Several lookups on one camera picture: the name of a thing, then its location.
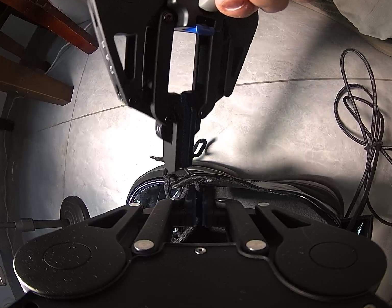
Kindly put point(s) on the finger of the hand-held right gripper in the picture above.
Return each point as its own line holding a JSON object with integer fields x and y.
{"x": 172, "y": 147}
{"x": 188, "y": 128}

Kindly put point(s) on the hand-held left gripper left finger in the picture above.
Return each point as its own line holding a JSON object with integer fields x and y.
{"x": 188, "y": 211}

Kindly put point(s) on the dark red wooden chair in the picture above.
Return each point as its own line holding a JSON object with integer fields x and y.
{"x": 29, "y": 83}

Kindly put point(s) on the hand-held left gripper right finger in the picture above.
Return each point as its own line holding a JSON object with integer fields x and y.
{"x": 207, "y": 210}

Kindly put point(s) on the person's worn grey shoe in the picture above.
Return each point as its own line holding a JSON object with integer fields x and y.
{"x": 391, "y": 46}

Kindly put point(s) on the black round-base stand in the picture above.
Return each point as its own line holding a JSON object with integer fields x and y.
{"x": 72, "y": 211}

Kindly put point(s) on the black glossy leather shoe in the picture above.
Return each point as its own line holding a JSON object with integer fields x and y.
{"x": 324, "y": 195}

